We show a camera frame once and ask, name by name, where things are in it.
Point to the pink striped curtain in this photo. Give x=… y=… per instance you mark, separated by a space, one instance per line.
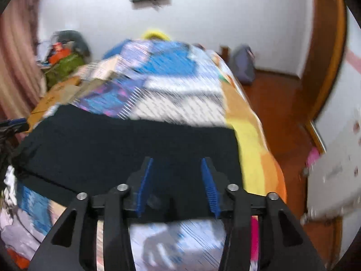
x=17 y=62

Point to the colourful patchwork blanket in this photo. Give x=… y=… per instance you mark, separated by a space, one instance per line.
x=174 y=90

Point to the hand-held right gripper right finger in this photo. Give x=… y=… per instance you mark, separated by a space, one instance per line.
x=209 y=186

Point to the grey cushion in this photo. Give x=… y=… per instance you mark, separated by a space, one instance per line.
x=77 y=41

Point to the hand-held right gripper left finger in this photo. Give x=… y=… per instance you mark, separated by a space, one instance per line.
x=146 y=186

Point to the wooden door frame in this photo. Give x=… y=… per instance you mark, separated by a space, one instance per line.
x=324 y=48

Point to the green bag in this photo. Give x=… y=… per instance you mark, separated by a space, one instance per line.
x=63 y=69

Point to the yellow hoop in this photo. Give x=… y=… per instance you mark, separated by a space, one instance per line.
x=155 y=34

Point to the black pants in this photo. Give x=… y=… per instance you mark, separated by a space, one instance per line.
x=112 y=146

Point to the grey blue backpack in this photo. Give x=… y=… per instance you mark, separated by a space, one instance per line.
x=243 y=65

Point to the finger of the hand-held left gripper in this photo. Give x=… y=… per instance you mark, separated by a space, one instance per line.
x=15 y=124

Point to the brown cardboard box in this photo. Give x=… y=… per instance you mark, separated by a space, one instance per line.
x=53 y=96

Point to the orange packet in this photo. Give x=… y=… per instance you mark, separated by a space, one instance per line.
x=57 y=52

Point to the pink cloth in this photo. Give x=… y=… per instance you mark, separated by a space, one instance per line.
x=312 y=158

